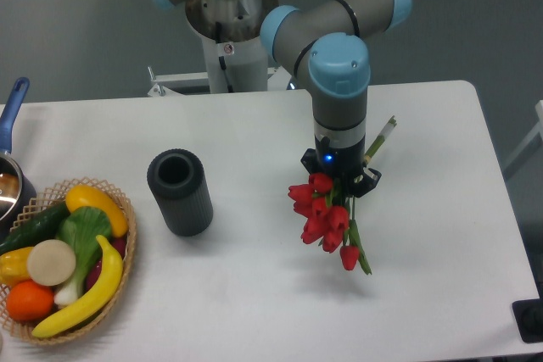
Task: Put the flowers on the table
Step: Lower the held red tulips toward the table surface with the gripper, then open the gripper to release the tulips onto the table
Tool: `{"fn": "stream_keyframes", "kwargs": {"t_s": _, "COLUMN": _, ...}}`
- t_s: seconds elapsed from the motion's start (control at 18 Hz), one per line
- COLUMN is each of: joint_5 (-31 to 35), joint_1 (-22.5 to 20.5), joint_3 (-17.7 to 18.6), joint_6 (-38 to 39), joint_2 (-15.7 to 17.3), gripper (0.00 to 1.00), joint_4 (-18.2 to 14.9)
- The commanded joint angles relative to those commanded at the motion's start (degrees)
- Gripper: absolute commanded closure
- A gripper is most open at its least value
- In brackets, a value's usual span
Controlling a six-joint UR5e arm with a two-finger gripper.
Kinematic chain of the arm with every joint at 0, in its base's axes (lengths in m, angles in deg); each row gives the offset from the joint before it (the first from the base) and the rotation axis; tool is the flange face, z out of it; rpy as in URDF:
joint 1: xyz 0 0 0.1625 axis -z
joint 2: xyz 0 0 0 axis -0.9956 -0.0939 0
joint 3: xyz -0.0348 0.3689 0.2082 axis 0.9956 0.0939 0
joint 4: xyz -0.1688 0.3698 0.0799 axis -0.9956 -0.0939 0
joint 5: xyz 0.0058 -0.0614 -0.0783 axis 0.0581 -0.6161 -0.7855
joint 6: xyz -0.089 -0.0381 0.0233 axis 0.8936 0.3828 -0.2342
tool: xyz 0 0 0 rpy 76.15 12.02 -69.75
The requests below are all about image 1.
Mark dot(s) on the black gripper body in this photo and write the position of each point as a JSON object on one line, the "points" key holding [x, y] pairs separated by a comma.
{"points": [[337, 162]]}

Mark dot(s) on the red tulip bouquet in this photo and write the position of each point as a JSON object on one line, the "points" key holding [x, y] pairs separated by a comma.
{"points": [[329, 210]]}

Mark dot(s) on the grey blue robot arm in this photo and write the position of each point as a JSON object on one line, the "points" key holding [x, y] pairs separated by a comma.
{"points": [[325, 53]]}

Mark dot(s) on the dark grey ribbed vase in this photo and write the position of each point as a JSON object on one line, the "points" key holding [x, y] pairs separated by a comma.
{"points": [[177, 181]]}

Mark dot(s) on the white furniture at right edge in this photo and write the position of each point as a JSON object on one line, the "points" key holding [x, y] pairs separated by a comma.
{"points": [[528, 146]]}

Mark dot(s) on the red vegetable in basket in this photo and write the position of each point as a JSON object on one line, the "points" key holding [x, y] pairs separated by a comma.
{"points": [[119, 244]]}

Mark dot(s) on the black device at table edge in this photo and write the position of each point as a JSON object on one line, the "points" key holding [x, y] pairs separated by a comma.
{"points": [[528, 317]]}

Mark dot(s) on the green bok choy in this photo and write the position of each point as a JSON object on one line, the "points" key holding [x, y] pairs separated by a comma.
{"points": [[79, 231]]}

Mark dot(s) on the yellow banana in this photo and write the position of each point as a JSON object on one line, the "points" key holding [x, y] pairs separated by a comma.
{"points": [[90, 302]]}

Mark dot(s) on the woven wicker basket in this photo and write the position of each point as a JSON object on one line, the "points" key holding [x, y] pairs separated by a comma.
{"points": [[48, 198]]}

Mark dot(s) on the green cucumber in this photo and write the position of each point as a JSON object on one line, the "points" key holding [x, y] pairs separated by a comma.
{"points": [[41, 227]]}

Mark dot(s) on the beige round disc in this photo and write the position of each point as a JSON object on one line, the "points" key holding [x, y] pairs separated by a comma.
{"points": [[51, 262]]}

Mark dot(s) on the yellow bell pepper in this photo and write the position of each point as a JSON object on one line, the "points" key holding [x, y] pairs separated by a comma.
{"points": [[14, 268]]}

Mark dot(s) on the orange fruit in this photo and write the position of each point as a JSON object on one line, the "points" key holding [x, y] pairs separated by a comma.
{"points": [[28, 301]]}

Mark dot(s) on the white metal base frame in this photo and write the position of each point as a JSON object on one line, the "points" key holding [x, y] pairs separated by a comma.
{"points": [[198, 83]]}

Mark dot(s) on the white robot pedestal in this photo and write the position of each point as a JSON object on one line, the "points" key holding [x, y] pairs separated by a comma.
{"points": [[229, 30]]}

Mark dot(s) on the blue handled saucepan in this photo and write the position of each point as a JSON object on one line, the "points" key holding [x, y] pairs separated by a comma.
{"points": [[16, 189]]}

